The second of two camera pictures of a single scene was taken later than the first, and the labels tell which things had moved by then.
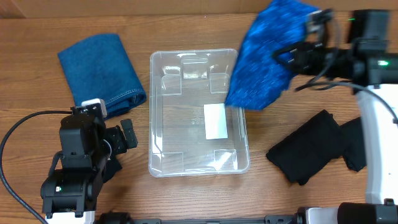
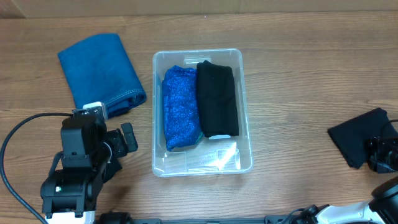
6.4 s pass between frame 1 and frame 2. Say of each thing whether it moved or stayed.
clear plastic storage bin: stayed
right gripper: moved
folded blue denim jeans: stayed
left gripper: stayed
